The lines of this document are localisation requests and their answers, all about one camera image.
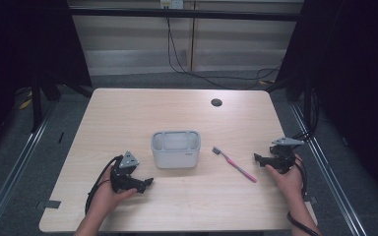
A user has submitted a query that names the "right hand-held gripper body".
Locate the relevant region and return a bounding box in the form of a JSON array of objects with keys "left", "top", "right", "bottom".
[{"left": 259, "top": 137, "right": 305, "bottom": 175}]

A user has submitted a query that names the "grey tape strip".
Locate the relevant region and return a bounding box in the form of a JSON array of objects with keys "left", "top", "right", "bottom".
[{"left": 35, "top": 200, "right": 62, "bottom": 210}]

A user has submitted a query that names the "person's left hand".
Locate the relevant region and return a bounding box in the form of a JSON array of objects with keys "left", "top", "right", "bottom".
[{"left": 88, "top": 165, "right": 138, "bottom": 216}]

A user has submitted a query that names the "pink toothbrush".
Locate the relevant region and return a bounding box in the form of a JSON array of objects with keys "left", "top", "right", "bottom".
[{"left": 212, "top": 147, "right": 258, "bottom": 184}]

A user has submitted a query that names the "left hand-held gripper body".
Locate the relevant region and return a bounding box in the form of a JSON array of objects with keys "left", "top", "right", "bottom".
[{"left": 109, "top": 150, "right": 147, "bottom": 195}]

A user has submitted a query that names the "black curtain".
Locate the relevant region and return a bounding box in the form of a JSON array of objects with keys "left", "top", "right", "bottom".
[
  {"left": 275, "top": 0, "right": 378, "bottom": 207},
  {"left": 0, "top": 0, "right": 93, "bottom": 158}
]

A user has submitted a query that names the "aluminium floor rail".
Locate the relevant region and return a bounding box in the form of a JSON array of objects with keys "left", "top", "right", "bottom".
[
  {"left": 0, "top": 107, "right": 55, "bottom": 236},
  {"left": 289, "top": 103, "right": 368, "bottom": 236}
]

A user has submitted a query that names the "person's right hand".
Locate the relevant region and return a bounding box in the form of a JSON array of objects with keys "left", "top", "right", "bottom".
[{"left": 265, "top": 153, "right": 305, "bottom": 204}]

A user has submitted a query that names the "yellow floor tape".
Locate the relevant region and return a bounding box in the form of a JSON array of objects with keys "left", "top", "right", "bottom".
[{"left": 18, "top": 97, "right": 33, "bottom": 110}]

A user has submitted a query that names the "grey toothbrush holder box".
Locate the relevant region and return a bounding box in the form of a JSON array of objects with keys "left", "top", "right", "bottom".
[{"left": 150, "top": 130, "right": 202, "bottom": 170}]

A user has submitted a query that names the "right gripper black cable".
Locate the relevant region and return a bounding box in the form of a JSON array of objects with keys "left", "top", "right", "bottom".
[{"left": 286, "top": 131, "right": 319, "bottom": 236}]

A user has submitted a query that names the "wall power socket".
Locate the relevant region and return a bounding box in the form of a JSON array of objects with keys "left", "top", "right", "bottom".
[{"left": 159, "top": 0, "right": 185, "bottom": 10}]

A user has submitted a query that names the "black wall cable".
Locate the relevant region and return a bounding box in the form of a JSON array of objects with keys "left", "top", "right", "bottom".
[{"left": 165, "top": 8, "right": 284, "bottom": 90}]

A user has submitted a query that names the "black stand leg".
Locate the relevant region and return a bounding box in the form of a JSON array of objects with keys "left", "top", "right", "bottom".
[{"left": 30, "top": 75, "right": 43, "bottom": 134}]

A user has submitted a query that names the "black metal frame bar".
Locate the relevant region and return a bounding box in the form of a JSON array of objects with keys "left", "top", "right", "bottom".
[{"left": 68, "top": 7, "right": 304, "bottom": 23}]

